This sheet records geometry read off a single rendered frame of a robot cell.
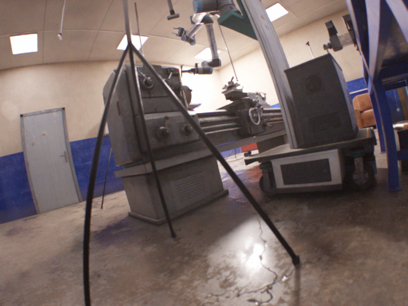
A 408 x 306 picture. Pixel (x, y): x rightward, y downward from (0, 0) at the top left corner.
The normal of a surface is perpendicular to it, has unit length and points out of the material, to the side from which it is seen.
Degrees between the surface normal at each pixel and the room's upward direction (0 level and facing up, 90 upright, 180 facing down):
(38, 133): 90
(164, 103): 90
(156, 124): 90
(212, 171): 90
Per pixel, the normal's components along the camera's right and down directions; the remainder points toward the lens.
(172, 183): 0.65, -0.15
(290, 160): -0.72, 0.19
